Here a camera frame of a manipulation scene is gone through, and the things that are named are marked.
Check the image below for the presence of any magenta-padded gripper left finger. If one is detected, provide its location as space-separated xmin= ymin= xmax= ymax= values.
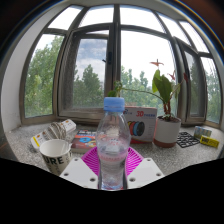
xmin=59 ymin=145 xmax=101 ymax=190

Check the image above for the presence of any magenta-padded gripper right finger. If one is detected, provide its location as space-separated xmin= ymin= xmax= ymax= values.
xmin=126 ymin=146 xmax=166 ymax=190

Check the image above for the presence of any clear blue-capped water bottle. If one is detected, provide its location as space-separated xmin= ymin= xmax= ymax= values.
xmin=95 ymin=96 xmax=132 ymax=191

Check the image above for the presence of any white printed paper cup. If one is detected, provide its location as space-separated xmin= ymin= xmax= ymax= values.
xmin=39 ymin=138 xmax=73 ymax=177

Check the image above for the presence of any colourful dark-covered book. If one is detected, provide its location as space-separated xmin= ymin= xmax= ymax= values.
xmin=70 ymin=129 xmax=100 ymax=155

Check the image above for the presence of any potted plant in white pot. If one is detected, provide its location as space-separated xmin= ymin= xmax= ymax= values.
xmin=107 ymin=58 xmax=190 ymax=149

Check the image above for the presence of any coil of beige twine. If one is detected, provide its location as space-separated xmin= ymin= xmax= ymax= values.
xmin=44 ymin=121 xmax=68 ymax=141

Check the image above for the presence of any red white filament spool box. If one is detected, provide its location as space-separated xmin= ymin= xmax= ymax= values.
xmin=122 ymin=105 xmax=158 ymax=145

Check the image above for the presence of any black lattice trivet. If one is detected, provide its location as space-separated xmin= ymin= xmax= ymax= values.
xmin=175 ymin=131 xmax=201 ymax=149

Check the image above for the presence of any small green patterned box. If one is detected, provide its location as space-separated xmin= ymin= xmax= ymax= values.
xmin=193 ymin=125 xmax=213 ymax=140

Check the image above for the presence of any long yellow glue box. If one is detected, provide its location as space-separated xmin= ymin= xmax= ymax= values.
xmin=199 ymin=134 xmax=221 ymax=150

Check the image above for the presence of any brown framed bay window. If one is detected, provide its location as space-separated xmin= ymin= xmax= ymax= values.
xmin=18 ymin=3 xmax=224 ymax=127

